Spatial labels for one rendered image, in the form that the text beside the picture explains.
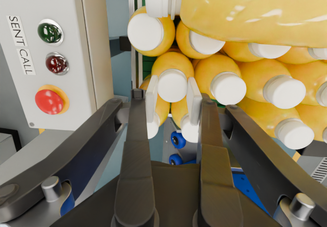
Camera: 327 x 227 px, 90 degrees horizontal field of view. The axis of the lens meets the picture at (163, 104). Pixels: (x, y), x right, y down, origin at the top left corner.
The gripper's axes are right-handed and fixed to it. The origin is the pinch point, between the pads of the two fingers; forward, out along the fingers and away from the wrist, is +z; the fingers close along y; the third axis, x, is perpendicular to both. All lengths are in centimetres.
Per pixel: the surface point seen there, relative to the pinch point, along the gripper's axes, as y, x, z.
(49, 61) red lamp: -14.5, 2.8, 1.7
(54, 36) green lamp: -13.4, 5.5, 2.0
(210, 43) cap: 3.9, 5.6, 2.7
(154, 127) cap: -2.2, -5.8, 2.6
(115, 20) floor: -41, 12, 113
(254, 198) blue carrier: 18.3, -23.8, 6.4
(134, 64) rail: -7.4, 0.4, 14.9
